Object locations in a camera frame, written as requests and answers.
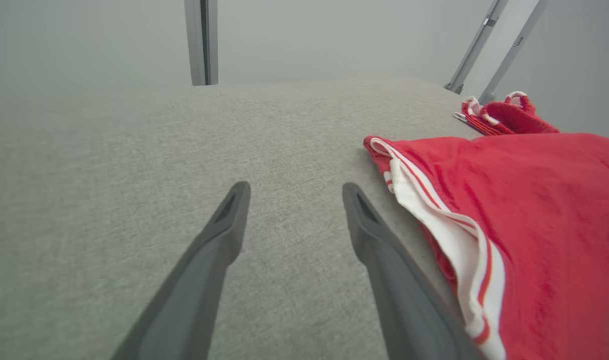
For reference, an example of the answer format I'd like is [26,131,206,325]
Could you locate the grey vertical partition post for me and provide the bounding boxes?
[184,0,219,87]

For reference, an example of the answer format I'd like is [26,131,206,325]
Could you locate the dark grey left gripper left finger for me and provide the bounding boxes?
[112,181,252,360]

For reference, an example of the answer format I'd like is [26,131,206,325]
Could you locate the red white basketball jersey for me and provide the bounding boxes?
[362,132,609,360]

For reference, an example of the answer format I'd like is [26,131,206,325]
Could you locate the grey slanted metal frame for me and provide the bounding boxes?
[444,0,549,106]

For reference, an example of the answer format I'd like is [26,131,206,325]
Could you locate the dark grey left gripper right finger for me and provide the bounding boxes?
[342,182,486,360]

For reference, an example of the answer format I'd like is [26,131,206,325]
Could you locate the red shorts with white stripe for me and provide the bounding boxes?
[453,91,561,137]

